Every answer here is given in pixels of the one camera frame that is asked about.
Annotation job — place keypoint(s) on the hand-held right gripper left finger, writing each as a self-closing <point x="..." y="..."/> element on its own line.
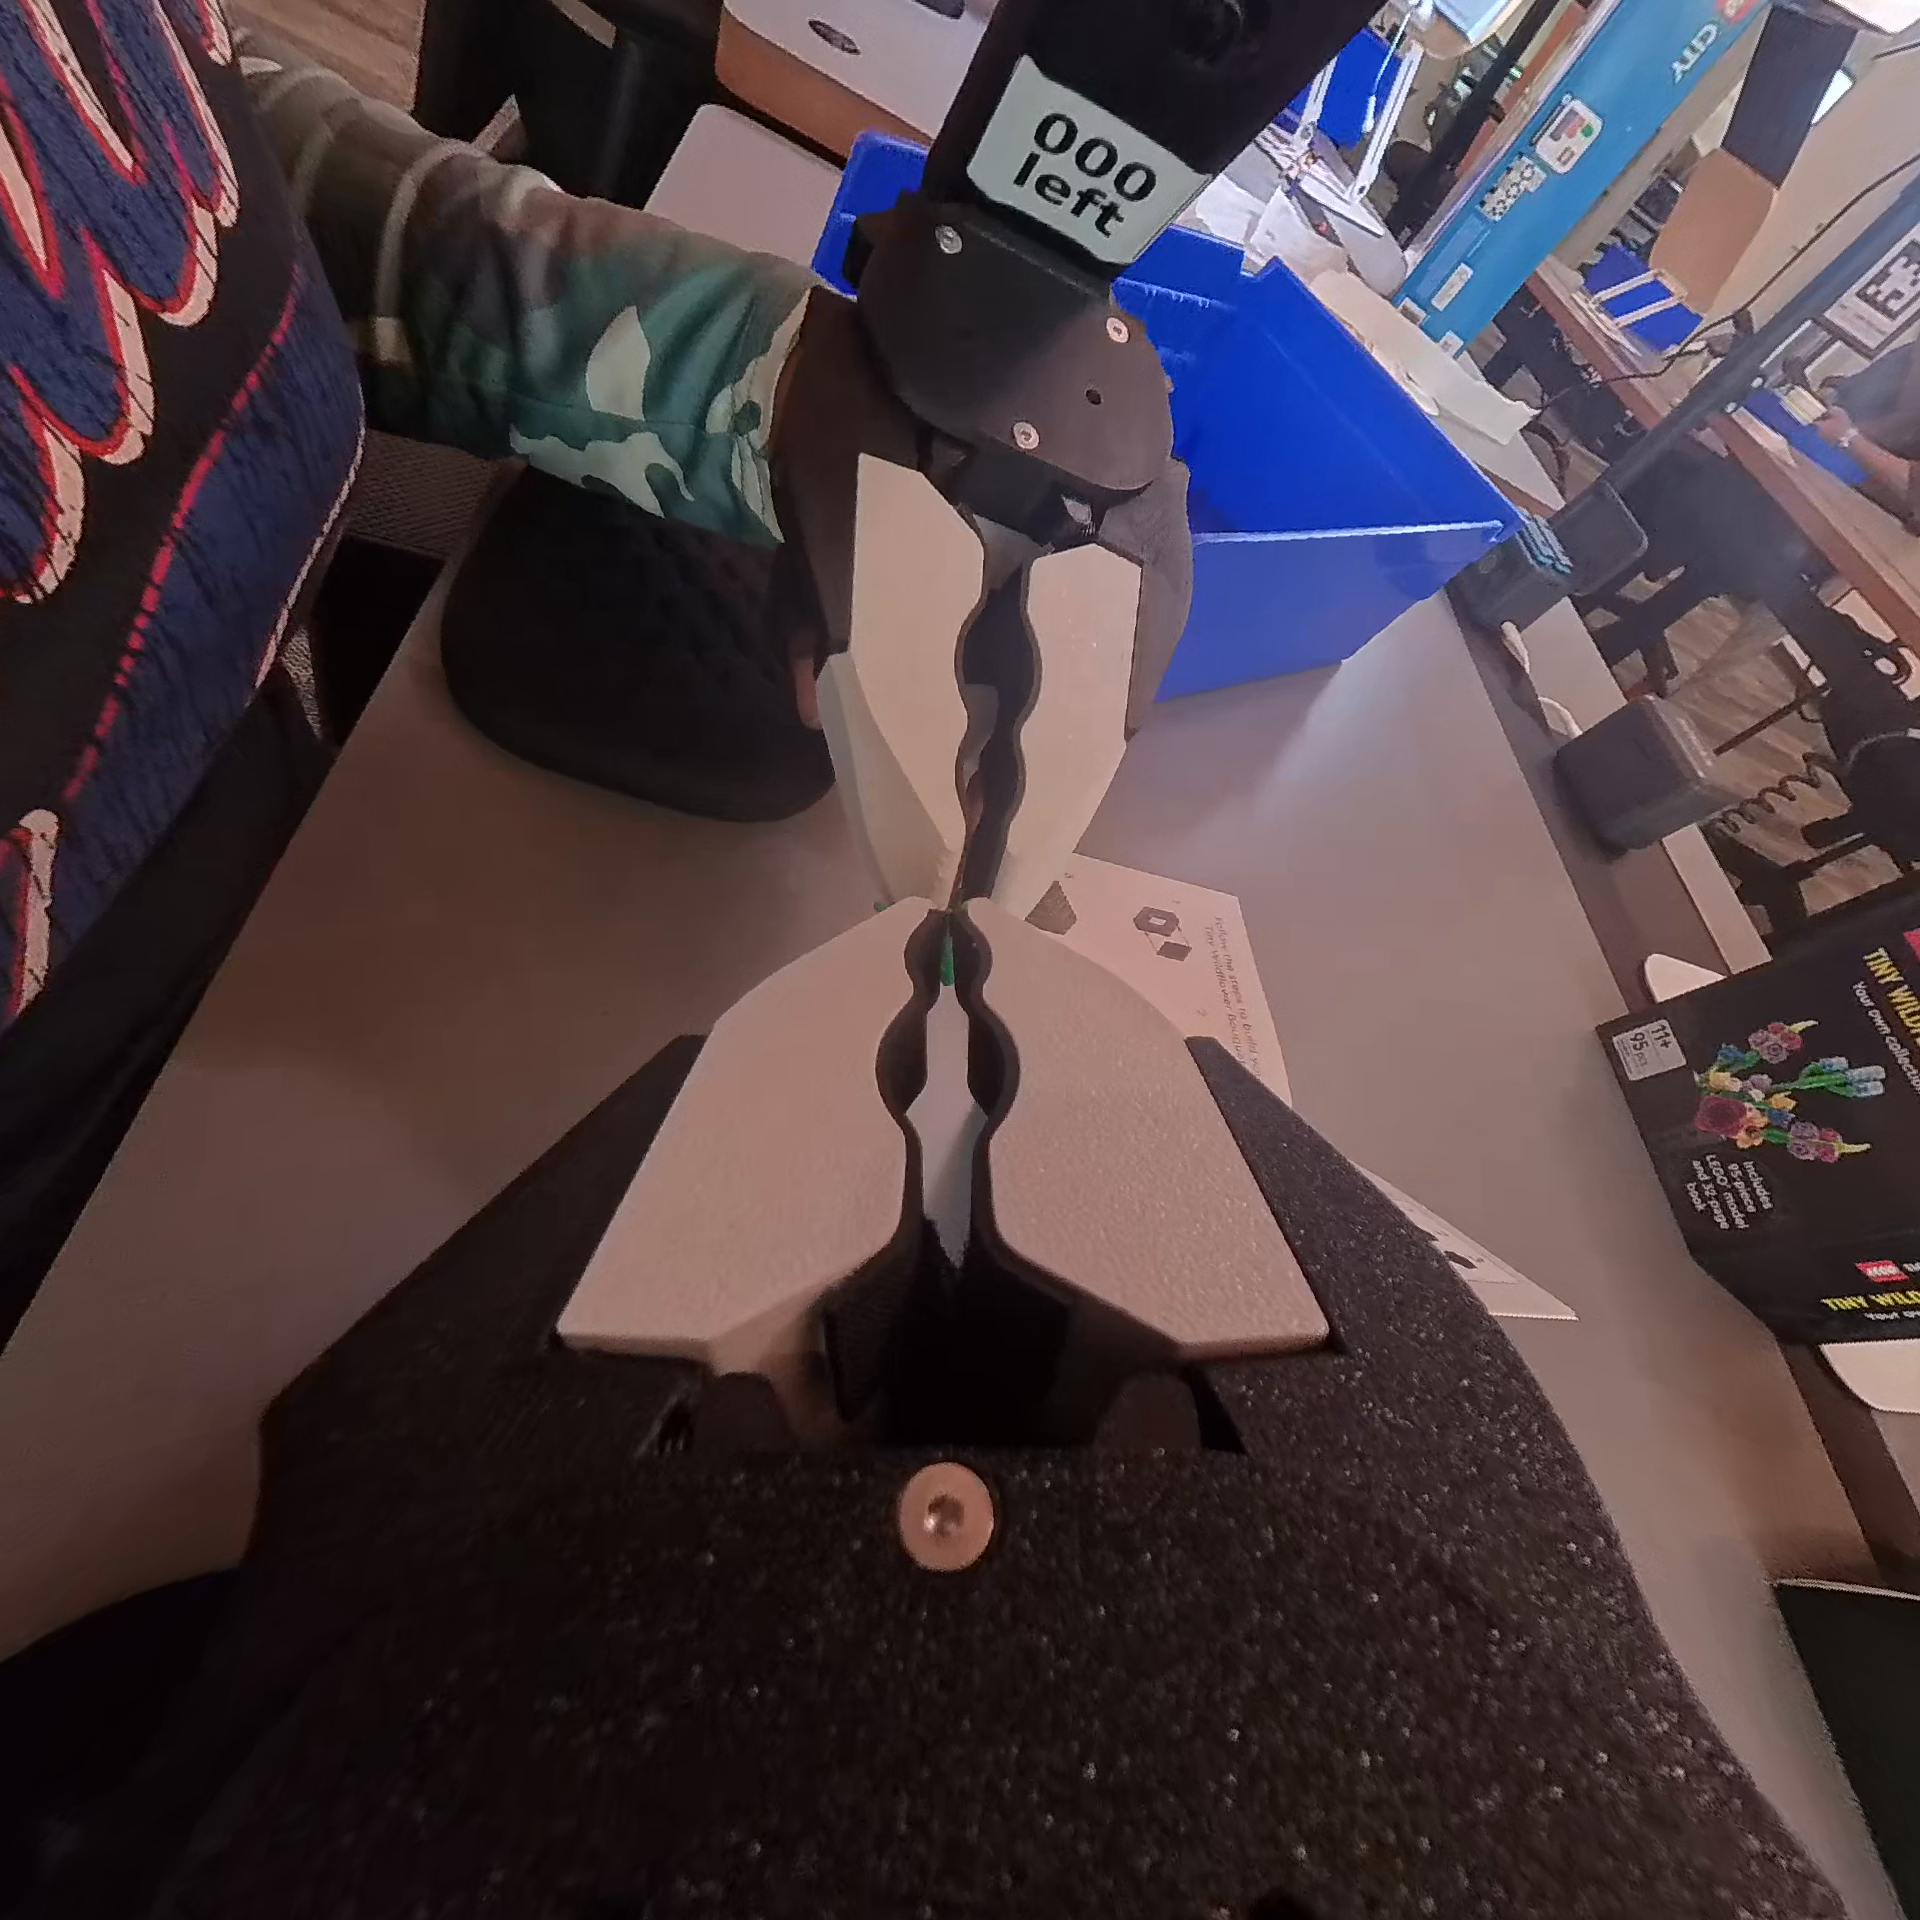
<point x="750" y="1187"/>

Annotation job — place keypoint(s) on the black mesh cushion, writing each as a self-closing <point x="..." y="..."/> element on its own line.
<point x="617" y="663"/>

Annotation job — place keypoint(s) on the matte black box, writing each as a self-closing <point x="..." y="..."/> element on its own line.
<point x="1860" y="1724"/>

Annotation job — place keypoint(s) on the white instruction booklet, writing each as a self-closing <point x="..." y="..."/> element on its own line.
<point x="1203" y="959"/>

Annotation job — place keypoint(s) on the blue plastic bin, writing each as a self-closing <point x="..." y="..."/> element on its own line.
<point x="1323" y="448"/>

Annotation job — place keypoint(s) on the person's left forearm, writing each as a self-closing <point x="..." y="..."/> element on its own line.
<point x="543" y="303"/>

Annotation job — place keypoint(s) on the black glossy cardboard box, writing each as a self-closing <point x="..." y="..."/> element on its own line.
<point x="1788" y="1125"/>

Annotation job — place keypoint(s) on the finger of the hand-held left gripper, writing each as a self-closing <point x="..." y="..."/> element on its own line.
<point x="1074" y="703"/>
<point x="902" y="676"/>

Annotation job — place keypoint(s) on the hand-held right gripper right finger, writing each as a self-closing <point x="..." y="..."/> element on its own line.
<point x="1157" y="1187"/>

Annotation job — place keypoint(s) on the black light stand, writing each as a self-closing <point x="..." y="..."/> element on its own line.
<point x="1739" y="328"/>

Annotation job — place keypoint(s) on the dark charger block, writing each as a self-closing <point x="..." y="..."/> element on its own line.
<point x="1547" y="559"/>

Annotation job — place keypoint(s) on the person's dark clothing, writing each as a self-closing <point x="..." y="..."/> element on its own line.
<point x="137" y="541"/>

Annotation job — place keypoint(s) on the blue printed carton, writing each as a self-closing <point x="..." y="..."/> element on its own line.
<point x="1562" y="151"/>

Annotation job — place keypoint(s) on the grey desk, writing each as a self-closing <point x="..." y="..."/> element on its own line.
<point x="392" y="989"/>

